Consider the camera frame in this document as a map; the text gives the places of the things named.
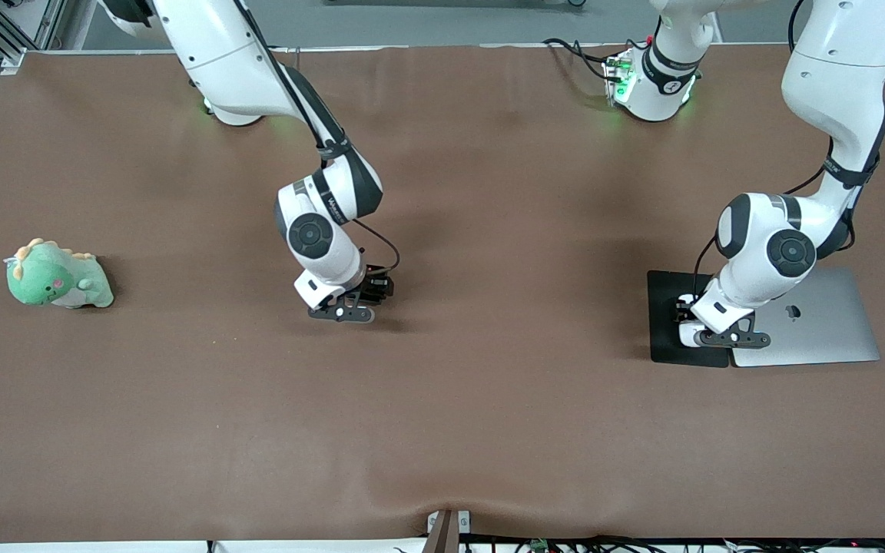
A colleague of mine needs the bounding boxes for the black left base cables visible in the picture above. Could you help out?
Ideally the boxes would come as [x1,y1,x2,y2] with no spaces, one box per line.
[542,36,629,84]

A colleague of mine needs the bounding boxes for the black mouse pad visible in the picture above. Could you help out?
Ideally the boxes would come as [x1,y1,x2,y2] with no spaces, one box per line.
[647,270,732,369]

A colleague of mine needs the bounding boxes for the brown table cover mat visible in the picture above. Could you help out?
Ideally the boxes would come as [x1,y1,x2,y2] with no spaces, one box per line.
[0,43,885,544]

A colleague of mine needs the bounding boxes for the green dinosaur plush toy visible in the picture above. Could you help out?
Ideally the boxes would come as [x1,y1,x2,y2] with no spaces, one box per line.
[3,237,115,310]

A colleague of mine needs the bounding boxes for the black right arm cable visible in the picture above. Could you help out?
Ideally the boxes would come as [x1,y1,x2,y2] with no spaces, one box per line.
[231,0,403,278]

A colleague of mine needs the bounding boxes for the silver closed laptop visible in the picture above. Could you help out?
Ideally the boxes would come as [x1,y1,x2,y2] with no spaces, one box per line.
[727,266,882,369]

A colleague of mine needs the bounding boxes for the camera bracket at table edge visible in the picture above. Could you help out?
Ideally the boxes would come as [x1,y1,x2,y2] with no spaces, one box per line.
[426,508,472,553]

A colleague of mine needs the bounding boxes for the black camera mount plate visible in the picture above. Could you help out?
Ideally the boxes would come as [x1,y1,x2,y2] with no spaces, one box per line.
[694,315,758,351]
[307,301,370,324]

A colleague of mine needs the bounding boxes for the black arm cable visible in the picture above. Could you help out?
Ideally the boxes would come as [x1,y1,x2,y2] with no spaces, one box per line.
[691,164,855,302]
[231,0,403,278]

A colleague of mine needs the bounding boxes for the black right camera mount plate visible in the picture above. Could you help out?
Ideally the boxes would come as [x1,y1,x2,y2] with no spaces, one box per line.
[307,301,370,324]

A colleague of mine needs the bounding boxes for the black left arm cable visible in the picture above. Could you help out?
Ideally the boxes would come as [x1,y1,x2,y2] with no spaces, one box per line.
[691,164,855,302]

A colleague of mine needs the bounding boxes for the black left camera mount plate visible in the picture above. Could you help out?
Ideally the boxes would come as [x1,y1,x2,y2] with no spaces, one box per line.
[694,315,758,351]

